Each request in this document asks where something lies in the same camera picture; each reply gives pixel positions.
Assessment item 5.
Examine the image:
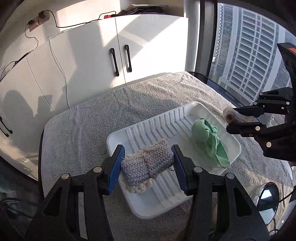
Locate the green cloth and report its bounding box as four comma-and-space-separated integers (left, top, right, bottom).
191, 118, 230, 168

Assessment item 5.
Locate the black cabinet handle left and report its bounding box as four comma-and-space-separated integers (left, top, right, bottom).
110, 48, 119, 77

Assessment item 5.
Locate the beige knitted roll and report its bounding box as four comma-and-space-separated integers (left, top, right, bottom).
223, 106, 254, 123

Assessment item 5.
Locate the white hanging cable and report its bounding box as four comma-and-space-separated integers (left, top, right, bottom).
47, 36, 71, 110

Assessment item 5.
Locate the white cabinet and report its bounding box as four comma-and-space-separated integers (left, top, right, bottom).
1, 14, 189, 180

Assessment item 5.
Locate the black power cable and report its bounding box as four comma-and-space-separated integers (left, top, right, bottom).
0, 9, 117, 82

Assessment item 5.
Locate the black side cabinet handle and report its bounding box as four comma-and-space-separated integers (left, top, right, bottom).
0, 116, 13, 134

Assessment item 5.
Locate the white ribbed plastic tray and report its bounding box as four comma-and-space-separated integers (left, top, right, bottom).
106, 101, 241, 219

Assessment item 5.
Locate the cream chunky yarn bundle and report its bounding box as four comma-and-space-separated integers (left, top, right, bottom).
121, 152, 153, 193

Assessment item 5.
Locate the wall power outlet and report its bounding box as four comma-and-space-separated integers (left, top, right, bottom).
28, 11, 50, 32

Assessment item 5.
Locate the grey knitted cloth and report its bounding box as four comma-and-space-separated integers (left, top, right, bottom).
120, 140, 174, 186

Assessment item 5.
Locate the black cabinet handle right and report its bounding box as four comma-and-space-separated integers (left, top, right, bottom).
125, 45, 132, 73

